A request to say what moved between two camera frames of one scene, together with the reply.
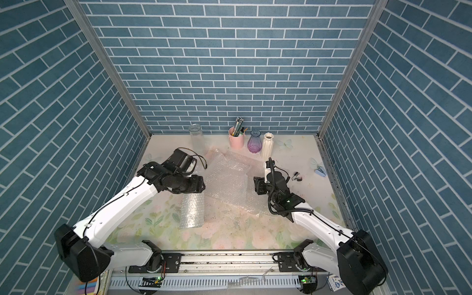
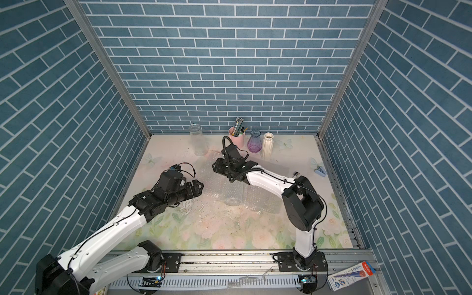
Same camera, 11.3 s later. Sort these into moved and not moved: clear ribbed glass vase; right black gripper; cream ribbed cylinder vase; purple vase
Moved: right black gripper
Not moved: cream ribbed cylinder vase; purple vase; clear ribbed glass vase
